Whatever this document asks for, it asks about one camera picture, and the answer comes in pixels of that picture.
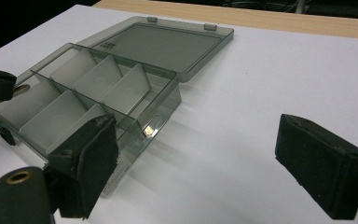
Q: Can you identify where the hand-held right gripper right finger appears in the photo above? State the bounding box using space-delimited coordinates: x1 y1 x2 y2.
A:
274 113 358 221

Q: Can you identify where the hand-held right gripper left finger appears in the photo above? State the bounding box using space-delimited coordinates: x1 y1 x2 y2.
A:
45 113 119 219

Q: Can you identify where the small metal strip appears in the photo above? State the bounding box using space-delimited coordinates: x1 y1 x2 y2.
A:
12 83 32 98

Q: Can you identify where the grey transparent compartment box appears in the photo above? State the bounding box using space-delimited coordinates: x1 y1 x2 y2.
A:
0 16 235 199

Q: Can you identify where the white board sheet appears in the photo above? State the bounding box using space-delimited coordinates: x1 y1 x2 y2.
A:
0 4 358 224

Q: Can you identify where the wooden table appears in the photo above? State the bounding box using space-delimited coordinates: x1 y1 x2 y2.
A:
92 0 358 41

